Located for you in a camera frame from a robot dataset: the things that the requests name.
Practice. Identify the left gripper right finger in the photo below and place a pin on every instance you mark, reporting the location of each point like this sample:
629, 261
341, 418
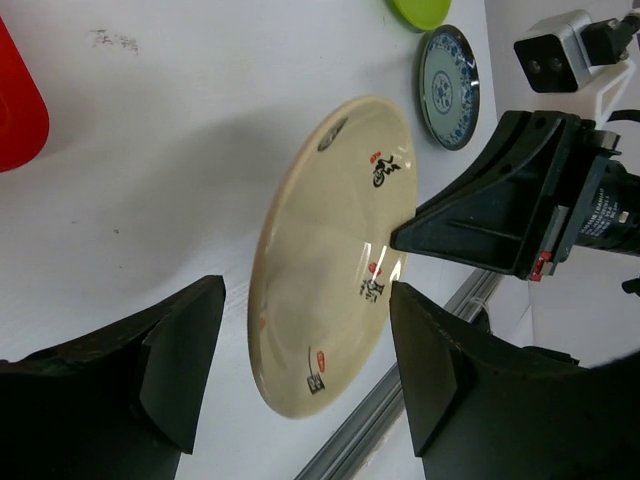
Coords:
479, 407

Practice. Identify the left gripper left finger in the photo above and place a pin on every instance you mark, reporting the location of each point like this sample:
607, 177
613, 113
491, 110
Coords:
121, 402

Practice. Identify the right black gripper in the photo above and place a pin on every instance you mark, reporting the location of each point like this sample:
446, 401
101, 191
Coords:
544, 183

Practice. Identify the cream floral plate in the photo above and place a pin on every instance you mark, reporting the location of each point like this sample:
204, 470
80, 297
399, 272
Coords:
323, 268

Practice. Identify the red plastic bin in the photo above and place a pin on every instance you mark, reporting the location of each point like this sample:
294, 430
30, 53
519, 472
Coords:
25, 119

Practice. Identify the blue white patterned plate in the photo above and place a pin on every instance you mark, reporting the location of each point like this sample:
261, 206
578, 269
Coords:
448, 87

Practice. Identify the green plate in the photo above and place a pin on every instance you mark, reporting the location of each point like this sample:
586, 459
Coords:
421, 15

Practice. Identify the aluminium frame rail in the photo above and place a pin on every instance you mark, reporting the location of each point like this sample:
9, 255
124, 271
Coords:
363, 432

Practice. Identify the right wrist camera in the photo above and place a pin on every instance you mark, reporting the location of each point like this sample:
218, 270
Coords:
580, 67

